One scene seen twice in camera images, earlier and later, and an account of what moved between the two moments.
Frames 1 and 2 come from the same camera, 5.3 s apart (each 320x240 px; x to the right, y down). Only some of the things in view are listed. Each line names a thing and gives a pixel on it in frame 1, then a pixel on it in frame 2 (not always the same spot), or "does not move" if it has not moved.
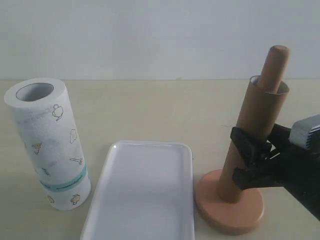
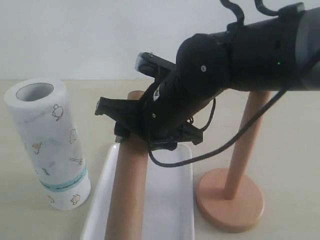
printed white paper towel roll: [41, 109] does not move
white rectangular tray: [143, 191] does not move
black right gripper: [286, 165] -> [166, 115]
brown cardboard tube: [259, 114] -> [126, 214]
